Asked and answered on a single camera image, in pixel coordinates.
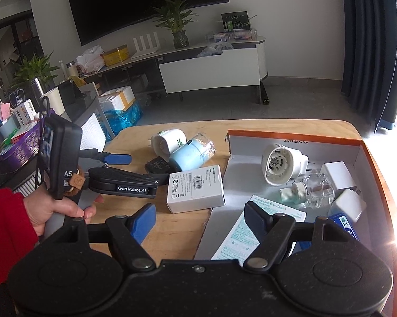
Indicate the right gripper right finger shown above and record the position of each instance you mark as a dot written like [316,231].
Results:
[272,231]

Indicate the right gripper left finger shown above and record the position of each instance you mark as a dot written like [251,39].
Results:
[126,236]

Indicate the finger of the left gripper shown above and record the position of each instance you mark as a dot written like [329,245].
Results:
[115,159]

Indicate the white plug heater green button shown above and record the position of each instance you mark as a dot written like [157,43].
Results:
[167,141]

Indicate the clear glass refill bottle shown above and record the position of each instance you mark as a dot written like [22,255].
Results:
[313,191]

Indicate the white product box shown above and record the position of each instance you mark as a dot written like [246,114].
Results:
[197,189]

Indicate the blue toothpick jar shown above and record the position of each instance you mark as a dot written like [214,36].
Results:
[194,154]

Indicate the red sleeve forearm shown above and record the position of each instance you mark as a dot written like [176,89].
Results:
[17,235]

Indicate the left hand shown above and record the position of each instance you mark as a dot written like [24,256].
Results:
[40,207]

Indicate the bandage leaflet box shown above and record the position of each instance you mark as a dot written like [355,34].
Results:
[240,241]

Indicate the blue plastic bag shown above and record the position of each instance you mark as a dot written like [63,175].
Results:
[119,119]

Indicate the black power adapter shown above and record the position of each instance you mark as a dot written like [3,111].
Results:
[159,170]

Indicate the purple tray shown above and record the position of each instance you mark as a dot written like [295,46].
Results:
[16,155]

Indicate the white yellow carton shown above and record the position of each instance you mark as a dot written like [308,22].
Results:
[119,99]

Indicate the orange cardboard box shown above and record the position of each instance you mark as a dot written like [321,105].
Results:
[305,176]

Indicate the white plug heater in box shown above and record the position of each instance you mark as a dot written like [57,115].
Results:
[282,164]

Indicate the white paper cup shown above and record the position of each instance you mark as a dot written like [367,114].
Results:
[52,100]

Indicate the round side table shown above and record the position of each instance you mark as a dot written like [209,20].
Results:
[81,104]

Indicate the white plastic bag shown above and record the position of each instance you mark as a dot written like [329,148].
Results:
[91,60]

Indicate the yellow box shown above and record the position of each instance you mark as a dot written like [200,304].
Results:
[116,55]

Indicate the white router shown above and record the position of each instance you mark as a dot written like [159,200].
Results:
[145,45]

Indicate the white tv cabinet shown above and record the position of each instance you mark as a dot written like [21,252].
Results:
[182,70]

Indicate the potted bamboo plant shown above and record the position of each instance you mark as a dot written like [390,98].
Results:
[174,15]

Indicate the green black box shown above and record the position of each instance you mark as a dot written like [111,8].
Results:
[236,21]

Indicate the dark blue curtain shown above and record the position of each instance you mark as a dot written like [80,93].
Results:
[370,64]

